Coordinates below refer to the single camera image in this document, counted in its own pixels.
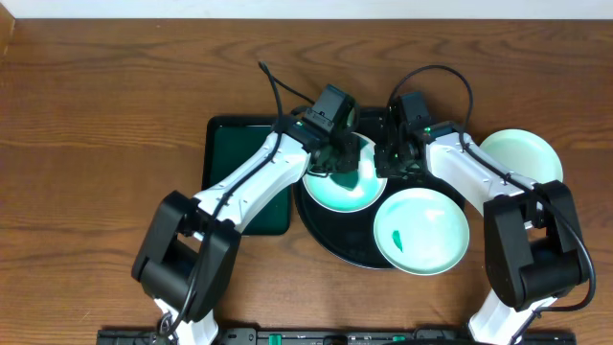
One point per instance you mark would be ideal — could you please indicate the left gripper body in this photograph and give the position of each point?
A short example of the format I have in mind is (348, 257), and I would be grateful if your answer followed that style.
(338, 160)

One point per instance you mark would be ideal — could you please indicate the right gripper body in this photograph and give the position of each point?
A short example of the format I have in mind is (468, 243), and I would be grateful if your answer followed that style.
(392, 161)

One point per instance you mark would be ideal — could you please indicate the green scrubbing sponge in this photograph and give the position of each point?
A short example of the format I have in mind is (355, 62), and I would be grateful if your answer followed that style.
(346, 180)

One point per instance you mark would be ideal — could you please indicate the white plate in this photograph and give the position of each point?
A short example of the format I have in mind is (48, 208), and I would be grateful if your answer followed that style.
(334, 198)

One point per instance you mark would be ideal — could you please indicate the green plate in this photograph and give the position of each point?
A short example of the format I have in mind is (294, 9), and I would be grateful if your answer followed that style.
(526, 153)
(421, 231)

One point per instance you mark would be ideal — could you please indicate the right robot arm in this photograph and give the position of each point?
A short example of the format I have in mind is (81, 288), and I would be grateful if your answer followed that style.
(535, 256)

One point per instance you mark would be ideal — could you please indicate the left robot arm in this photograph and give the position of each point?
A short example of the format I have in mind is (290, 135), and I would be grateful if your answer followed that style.
(188, 254)

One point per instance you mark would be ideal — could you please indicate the black round tray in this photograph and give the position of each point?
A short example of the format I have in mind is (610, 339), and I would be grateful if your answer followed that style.
(349, 236)

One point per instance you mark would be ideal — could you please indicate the black rectangular tray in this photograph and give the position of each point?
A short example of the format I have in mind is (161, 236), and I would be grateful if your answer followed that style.
(230, 141)

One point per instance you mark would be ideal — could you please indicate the green plate bottom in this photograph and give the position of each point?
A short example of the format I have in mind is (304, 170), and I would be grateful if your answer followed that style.
(421, 231)

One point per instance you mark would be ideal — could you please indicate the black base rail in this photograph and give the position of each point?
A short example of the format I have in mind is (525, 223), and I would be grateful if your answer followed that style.
(246, 336)

